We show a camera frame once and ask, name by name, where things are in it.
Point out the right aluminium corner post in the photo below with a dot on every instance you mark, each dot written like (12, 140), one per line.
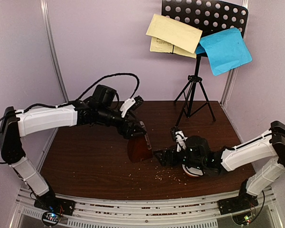
(232, 74)

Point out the white ceramic bowl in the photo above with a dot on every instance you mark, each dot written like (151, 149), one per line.
(192, 172)

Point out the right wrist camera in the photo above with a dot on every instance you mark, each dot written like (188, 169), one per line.
(179, 138)

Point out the left aluminium corner post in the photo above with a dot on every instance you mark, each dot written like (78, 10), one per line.
(53, 53)

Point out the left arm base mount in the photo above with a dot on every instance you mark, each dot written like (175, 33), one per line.
(59, 206)

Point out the aluminium corner post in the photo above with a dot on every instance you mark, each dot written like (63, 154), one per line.
(232, 74)
(53, 53)

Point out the black music stand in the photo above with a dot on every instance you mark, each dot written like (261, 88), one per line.
(210, 16)

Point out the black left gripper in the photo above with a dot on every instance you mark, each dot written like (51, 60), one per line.
(127, 133)

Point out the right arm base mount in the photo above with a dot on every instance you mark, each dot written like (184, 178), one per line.
(235, 204)

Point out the yellow sheet music paper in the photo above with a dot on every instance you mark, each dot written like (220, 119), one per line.
(173, 37)

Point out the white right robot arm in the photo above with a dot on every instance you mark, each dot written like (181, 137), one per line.
(197, 159)

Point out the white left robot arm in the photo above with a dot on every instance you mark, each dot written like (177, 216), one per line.
(96, 109)

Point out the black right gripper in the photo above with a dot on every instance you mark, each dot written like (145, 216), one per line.
(170, 156)

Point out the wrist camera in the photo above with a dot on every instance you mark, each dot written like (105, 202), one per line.
(179, 138)
(130, 104)

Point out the blue paper sheet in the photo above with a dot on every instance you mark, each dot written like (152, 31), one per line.
(225, 50)

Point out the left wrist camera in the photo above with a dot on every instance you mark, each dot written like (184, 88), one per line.
(130, 104)

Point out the clear plastic metronome cover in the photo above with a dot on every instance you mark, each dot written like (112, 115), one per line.
(148, 142)

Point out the red wooden metronome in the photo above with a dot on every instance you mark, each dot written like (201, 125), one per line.
(137, 150)

